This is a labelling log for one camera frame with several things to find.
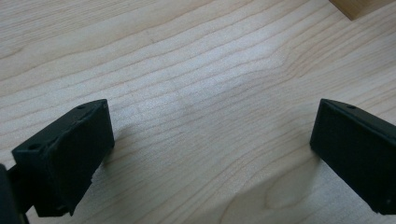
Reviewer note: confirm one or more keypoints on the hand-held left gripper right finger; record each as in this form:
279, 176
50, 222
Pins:
355, 149

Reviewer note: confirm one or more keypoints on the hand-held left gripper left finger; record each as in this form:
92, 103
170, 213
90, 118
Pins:
63, 155

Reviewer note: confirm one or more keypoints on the brown wooden block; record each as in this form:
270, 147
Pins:
358, 6

